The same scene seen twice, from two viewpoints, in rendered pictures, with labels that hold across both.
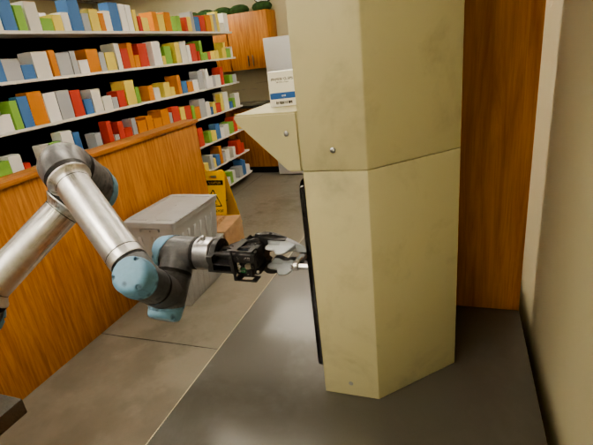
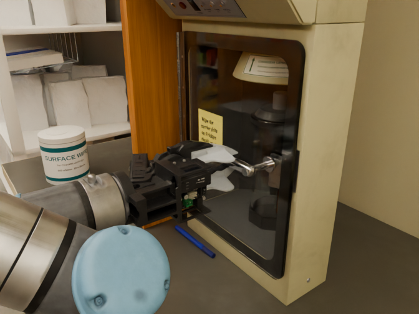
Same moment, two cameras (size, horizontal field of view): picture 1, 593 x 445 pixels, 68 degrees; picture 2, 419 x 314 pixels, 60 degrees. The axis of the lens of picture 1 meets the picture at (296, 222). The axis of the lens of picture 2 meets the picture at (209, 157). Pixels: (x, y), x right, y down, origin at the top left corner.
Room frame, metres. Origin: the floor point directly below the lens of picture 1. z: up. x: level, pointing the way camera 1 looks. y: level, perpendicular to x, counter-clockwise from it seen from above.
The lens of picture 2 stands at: (0.57, 0.47, 1.43)
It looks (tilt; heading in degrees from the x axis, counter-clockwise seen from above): 22 degrees down; 302
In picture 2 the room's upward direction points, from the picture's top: straight up
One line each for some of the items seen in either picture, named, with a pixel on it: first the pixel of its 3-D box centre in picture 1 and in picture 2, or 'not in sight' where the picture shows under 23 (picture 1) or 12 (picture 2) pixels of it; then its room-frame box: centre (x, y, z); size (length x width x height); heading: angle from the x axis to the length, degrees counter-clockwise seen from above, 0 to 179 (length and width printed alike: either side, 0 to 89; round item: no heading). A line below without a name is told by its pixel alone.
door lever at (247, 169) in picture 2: (309, 259); (242, 161); (0.81, -0.02, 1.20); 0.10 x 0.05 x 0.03; 158
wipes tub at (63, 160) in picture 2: not in sight; (65, 154); (1.49, -0.16, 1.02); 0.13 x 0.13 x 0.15
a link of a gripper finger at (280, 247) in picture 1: (284, 249); (220, 156); (0.83, 0.03, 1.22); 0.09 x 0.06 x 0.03; 69
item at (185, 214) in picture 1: (176, 227); not in sight; (3.02, 0.88, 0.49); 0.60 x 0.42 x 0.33; 159
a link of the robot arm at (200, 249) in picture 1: (208, 252); (101, 202); (0.90, 0.20, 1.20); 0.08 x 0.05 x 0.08; 159
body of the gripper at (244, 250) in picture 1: (240, 256); (161, 188); (0.86, 0.13, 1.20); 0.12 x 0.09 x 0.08; 69
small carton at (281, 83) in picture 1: (283, 87); not in sight; (0.84, -0.01, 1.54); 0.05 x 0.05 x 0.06; 86
